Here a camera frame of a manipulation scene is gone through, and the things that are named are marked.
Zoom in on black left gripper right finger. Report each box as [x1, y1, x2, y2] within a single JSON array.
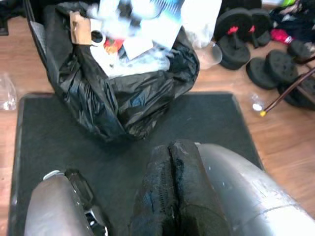
[[169, 139, 231, 236]]

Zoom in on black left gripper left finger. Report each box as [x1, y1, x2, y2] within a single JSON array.
[[129, 145, 179, 236]]

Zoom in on black floor mat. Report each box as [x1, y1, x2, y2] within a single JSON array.
[[6, 91, 264, 236]]

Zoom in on silver robot right leg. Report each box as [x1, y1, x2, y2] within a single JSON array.
[[195, 142, 315, 236]]

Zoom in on silver robot leg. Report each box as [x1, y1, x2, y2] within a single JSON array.
[[24, 169, 110, 236], [195, 142, 315, 236]]

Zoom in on black trash bag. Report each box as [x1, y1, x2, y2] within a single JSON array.
[[43, 1, 200, 144]]

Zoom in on silver robot left leg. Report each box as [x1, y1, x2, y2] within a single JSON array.
[[24, 169, 110, 236]]

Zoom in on brown stick yellow tip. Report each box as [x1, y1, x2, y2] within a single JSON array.
[[259, 56, 315, 117]]

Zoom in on white crumpled plastic trash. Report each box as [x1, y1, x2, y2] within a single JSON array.
[[93, 44, 173, 79]]

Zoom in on black weight plate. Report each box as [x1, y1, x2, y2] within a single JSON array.
[[265, 50, 300, 86], [278, 76, 315, 111], [246, 57, 279, 89], [213, 7, 253, 42], [286, 39, 315, 63], [251, 8, 273, 47], [218, 36, 252, 70]]

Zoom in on clear plastic cup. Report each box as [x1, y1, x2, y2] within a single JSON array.
[[196, 41, 223, 71]]

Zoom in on white printed paper box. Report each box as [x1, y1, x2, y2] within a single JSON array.
[[98, 0, 186, 61]]

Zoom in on crumpled clear plastic bag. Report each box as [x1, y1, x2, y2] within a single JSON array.
[[181, 0, 223, 49]]

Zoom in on clear bag with white label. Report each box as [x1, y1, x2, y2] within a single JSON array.
[[0, 72, 18, 112]]

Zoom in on red cloth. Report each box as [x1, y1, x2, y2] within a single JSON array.
[[270, 28, 294, 44]]

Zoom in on brown cardboard piece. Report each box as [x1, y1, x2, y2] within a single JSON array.
[[69, 11, 104, 46]]

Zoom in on black textured panel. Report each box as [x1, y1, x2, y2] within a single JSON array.
[[23, 0, 52, 74]]

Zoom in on dark clothes pile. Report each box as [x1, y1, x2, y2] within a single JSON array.
[[269, 0, 315, 34]]

